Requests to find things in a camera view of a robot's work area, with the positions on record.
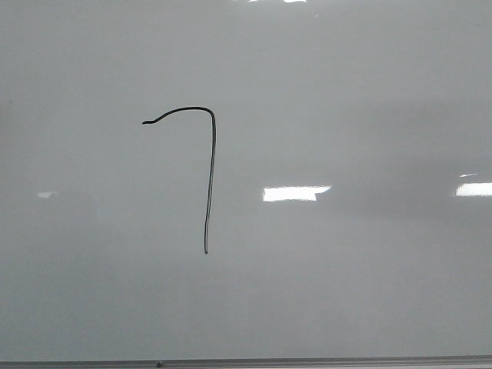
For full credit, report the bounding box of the aluminium whiteboard frame edge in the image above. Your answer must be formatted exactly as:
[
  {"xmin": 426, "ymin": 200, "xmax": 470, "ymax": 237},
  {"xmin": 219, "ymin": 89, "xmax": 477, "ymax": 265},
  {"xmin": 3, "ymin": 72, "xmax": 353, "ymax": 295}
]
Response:
[{"xmin": 1, "ymin": 355, "xmax": 491, "ymax": 368}]

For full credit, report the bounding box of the white whiteboard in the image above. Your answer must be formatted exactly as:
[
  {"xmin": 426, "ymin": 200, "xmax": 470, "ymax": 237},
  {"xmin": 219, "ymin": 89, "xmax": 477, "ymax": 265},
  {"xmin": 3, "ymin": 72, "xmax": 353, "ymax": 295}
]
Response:
[{"xmin": 1, "ymin": 1, "xmax": 491, "ymax": 361}]

